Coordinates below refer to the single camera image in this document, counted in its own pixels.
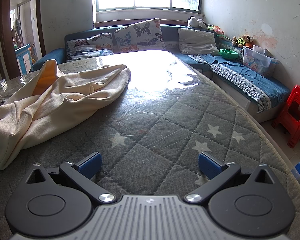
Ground blue cabinet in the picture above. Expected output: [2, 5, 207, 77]
[15, 44, 32, 74]

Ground hanging clothes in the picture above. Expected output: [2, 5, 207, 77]
[11, 19, 22, 45]

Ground green plastic bowl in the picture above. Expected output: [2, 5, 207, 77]
[219, 49, 239, 60]

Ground blue sofa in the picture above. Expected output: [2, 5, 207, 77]
[30, 25, 292, 123]

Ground grey star quilted table cover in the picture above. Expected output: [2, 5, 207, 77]
[0, 51, 300, 240]

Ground clear plastic storage box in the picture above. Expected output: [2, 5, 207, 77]
[242, 45, 278, 77]

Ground grey cushion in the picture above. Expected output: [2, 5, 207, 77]
[177, 27, 221, 56]

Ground butterfly print cushion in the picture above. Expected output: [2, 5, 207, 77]
[66, 33, 115, 62]
[114, 18, 166, 54]

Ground brown plush toys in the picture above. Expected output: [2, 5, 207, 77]
[232, 35, 255, 50]

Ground black and white plush toy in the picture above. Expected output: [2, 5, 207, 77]
[187, 17, 208, 29]

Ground cream sweatshirt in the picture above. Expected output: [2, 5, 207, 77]
[0, 59, 132, 171]

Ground dark wooden door frame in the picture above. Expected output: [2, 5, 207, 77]
[0, 0, 47, 80]

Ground blue patterned sofa cover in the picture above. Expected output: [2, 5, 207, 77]
[189, 54, 291, 113]

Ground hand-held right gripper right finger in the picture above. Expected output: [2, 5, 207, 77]
[185, 152, 277, 204]

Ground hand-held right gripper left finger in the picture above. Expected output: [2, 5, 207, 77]
[25, 152, 117, 204]

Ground colourful toy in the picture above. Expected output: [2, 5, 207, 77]
[207, 25, 225, 35]

